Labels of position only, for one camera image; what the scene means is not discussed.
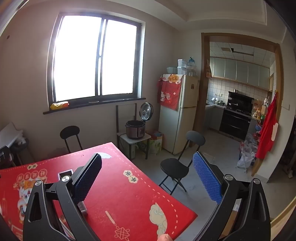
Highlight white board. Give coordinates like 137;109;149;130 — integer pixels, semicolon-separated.
0;122;23;149

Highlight black range hood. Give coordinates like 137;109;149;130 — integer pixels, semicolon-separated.
228;91;253;114

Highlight red printed table mat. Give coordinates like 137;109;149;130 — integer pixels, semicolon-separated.
0;142;198;241

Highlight wooden door frame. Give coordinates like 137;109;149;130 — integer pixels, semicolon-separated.
194;32;284;176

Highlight red apron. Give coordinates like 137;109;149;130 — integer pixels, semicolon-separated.
255;93;279;160

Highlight tall clear plastic container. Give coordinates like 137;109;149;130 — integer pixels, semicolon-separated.
178;59;188;75

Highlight hanging paper ornament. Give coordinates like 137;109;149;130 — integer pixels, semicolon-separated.
205;59;213;79

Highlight row of condiment bottles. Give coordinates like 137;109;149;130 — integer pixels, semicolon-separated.
251;97;271;126

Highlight yellow packet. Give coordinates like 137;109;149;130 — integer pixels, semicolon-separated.
50;101;70;110

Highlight cream refrigerator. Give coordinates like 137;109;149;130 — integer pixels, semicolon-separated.
158;74;200;155

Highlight white plastic bags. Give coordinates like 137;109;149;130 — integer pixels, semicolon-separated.
236;139;256;168

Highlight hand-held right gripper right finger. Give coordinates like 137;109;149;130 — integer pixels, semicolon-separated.
192;152;271;241

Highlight black round-back chair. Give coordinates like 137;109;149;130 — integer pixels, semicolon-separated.
60;126;84;154

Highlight dark stool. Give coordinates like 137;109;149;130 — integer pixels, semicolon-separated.
10;137;30;164

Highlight upper kitchen cabinets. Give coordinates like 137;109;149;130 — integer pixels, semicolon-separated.
209;57;274;91

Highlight dark framed window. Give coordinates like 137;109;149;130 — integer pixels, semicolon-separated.
43;13;147;115

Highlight black folding chair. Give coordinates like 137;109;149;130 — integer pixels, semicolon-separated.
158;130;206;195

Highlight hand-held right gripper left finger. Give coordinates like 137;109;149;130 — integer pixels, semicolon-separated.
23;153;103;241

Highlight black oven stove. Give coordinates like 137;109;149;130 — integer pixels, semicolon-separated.
218;108;252;141

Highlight colourful cardboard box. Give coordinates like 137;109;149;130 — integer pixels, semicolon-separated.
148;131;163;155

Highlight small white table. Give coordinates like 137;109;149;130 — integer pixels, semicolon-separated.
117;132;152;160

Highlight rice cooker with open lid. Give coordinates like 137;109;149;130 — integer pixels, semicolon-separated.
125;102;154;140

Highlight red printed cloth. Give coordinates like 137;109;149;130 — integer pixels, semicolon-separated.
157;74;183;110

